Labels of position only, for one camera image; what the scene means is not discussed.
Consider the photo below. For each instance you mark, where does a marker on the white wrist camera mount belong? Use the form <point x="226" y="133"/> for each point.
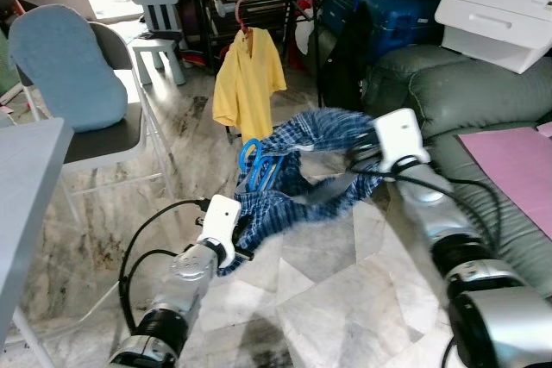
<point x="398" y="135"/>
<point x="220" y="221"/>

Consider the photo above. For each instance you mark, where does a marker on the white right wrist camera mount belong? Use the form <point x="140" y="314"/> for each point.
<point x="398" y="135"/>

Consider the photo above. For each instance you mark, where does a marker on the black metal drying rack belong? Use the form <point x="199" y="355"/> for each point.
<point x="285" y="6"/>

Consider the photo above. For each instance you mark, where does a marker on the blue plaid shirt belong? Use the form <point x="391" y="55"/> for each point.
<point x="285" y="204"/>

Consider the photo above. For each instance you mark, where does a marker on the blue plastic hanger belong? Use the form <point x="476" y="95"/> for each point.
<point x="243" y="155"/>

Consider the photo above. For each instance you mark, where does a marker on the yellow shirt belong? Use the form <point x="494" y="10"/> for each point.
<point x="246" y="84"/>

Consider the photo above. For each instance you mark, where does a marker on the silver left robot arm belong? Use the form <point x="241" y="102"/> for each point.
<point x="181" y="282"/>

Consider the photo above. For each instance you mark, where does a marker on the pale grey folding table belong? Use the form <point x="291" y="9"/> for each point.
<point x="26" y="178"/>

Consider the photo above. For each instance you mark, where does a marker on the black garment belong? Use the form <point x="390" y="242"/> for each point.
<point x="345" y="66"/>

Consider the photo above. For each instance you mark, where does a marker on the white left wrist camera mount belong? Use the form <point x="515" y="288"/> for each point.
<point x="220" y="221"/>

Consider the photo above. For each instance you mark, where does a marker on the blue hard suitcase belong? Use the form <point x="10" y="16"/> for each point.
<point x="388" y="23"/>

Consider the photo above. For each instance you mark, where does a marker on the pink mat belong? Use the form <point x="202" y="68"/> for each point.
<point x="517" y="170"/>

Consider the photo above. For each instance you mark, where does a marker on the white cloth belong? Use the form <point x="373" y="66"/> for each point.
<point x="304" y="36"/>

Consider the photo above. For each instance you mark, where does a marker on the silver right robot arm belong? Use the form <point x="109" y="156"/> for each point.
<point x="431" y="204"/>

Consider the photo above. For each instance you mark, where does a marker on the grey-green leather sofa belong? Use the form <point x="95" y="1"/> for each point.
<point x="466" y="92"/>

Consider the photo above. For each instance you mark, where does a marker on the pink plastic hanger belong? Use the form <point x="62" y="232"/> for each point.
<point x="245" y="32"/>

